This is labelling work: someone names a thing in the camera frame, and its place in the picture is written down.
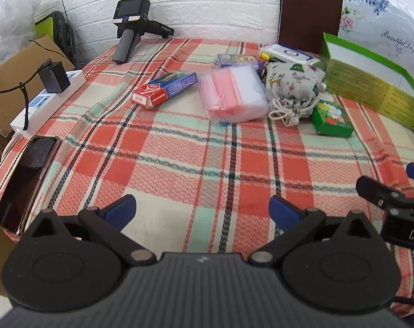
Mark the clear plastic bag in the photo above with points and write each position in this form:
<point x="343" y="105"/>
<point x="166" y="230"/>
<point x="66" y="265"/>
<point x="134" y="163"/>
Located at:
<point x="8" y="17"/>

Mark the small green box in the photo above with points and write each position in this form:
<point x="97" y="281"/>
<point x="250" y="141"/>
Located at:
<point x="330" y="123"/>

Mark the black power adapter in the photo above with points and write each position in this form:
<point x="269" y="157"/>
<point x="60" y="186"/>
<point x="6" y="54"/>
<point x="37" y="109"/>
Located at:
<point x="54" y="78"/>

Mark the green cardboard box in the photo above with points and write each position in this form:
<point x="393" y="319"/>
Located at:
<point x="364" y="85"/>

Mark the black smartphone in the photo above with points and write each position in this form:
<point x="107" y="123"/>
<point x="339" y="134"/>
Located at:
<point x="25" y="184"/>

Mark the pack of pink zip bags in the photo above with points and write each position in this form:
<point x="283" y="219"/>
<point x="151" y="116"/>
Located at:
<point x="232" y="92"/>

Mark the white and blue box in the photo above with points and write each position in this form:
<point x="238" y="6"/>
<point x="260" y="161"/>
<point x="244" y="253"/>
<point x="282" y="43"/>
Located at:
<point x="289" y="53"/>

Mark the blue packet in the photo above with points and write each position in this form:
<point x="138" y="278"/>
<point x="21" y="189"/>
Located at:
<point x="234" y="59"/>

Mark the purple small packet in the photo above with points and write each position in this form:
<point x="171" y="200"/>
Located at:
<point x="261" y="70"/>

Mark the red and blue card box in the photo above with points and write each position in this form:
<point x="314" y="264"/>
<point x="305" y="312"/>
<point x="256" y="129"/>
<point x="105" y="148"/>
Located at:
<point x="165" y="87"/>

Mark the red plaid bed sheet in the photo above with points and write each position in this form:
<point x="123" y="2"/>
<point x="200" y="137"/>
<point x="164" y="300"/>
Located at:
<point x="193" y="164"/>

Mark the white power strip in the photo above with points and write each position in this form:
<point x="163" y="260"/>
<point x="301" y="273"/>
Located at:
<point x="39" y="104"/>

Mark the dark brown headboard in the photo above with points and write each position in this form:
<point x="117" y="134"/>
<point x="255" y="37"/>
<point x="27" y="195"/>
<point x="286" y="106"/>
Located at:
<point x="309" y="6"/>

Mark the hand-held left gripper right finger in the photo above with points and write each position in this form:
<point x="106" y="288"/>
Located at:
<point x="283" y="211"/>

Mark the brown cardboard box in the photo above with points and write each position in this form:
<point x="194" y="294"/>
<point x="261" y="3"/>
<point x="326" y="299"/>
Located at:
<point x="8" y="75"/>

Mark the floral white pillow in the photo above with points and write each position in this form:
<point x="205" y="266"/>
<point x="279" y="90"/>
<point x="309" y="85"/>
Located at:
<point x="391" y="24"/>

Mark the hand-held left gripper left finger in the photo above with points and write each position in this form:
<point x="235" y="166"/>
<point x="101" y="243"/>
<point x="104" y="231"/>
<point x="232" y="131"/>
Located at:
<point x="119" y="211"/>

